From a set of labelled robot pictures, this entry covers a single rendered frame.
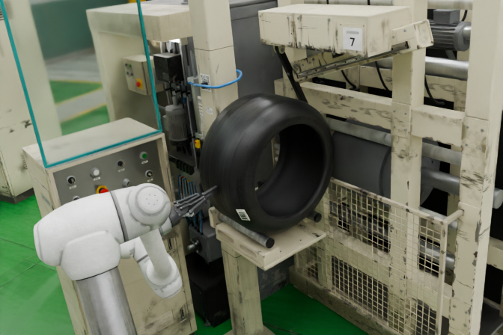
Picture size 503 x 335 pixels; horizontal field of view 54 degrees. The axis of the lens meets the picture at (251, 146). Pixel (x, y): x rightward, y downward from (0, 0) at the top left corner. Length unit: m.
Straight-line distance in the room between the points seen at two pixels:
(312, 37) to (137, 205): 1.09
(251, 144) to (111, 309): 0.86
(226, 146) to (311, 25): 0.58
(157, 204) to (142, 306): 1.52
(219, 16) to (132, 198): 1.12
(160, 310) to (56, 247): 1.58
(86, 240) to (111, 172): 1.17
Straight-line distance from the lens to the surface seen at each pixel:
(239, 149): 1.83
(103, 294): 1.22
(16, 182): 5.15
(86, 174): 2.29
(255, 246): 2.12
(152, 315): 2.72
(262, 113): 1.88
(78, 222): 1.19
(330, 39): 1.91
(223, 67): 2.14
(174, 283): 1.77
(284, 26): 2.09
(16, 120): 5.07
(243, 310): 2.70
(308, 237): 2.26
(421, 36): 1.88
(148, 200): 1.18
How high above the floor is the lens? 2.02
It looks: 22 degrees down
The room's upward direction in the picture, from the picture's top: 6 degrees counter-clockwise
